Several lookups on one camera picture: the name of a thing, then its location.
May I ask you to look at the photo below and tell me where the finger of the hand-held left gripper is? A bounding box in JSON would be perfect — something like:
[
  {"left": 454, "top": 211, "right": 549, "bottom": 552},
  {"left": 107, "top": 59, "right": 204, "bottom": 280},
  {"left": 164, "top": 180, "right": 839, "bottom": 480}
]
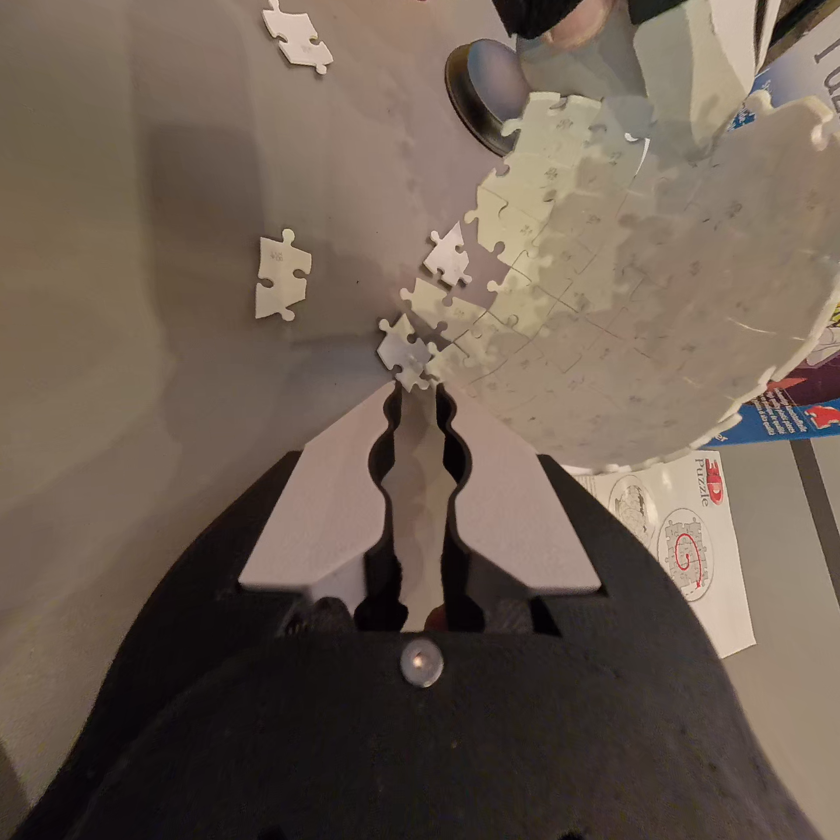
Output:
[
  {"left": 515, "top": 31, "right": 651, "bottom": 111},
  {"left": 631, "top": 0, "right": 786, "bottom": 156}
]

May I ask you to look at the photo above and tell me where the blue puzzle box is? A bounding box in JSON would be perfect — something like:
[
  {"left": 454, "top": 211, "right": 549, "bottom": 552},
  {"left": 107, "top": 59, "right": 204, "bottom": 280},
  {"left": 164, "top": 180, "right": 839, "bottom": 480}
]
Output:
[{"left": 722, "top": 0, "right": 840, "bottom": 457}]

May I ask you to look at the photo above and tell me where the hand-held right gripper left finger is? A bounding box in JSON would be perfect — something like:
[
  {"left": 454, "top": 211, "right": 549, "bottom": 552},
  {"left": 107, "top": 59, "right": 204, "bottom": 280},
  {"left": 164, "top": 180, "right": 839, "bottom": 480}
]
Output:
[{"left": 238, "top": 381, "right": 404, "bottom": 627}]

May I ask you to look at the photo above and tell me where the white puzzle piece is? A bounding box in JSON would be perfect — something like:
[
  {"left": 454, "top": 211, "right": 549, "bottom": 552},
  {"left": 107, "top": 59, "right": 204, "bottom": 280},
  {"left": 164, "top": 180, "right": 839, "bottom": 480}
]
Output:
[
  {"left": 254, "top": 227, "right": 314, "bottom": 323},
  {"left": 261, "top": 0, "right": 318, "bottom": 42},
  {"left": 377, "top": 313, "right": 438, "bottom": 394},
  {"left": 276, "top": 33, "right": 334, "bottom": 76},
  {"left": 423, "top": 222, "right": 474, "bottom": 288}
]

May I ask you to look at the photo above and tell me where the round dark ball stand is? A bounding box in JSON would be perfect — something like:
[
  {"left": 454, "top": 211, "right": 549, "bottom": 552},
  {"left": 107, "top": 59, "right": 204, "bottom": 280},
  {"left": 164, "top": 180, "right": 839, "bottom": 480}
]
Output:
[{"left": 444, "top": 38, "right": 536, "bottom": 158}]

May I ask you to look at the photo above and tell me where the person's left hand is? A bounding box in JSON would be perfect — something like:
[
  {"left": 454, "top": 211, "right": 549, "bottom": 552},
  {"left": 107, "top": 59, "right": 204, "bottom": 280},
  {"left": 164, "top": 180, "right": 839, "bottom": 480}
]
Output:
[{"left": 538, "top": 0, "right": 629, "bottom": 51}]

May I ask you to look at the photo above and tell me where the white puzzle ball shell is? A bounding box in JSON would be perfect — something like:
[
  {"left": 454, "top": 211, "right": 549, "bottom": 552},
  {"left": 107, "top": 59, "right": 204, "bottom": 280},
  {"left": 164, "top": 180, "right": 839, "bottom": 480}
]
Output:
[{"left": 399, "top": 88, "right": 840, "bottom": 475}]

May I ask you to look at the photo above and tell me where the white instruction sheet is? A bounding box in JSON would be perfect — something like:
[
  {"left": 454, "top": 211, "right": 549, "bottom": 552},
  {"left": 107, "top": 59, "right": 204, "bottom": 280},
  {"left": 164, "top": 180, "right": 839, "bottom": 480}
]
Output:
[{"left": 564, "top": 449, "right": 757, "bottom": 660}]

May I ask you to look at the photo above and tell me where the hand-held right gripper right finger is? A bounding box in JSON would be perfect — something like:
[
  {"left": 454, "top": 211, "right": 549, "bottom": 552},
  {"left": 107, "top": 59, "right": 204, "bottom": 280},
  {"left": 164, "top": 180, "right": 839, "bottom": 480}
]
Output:
[{"left": 434, "top": 382, "right": 602, "bottom": 627}]

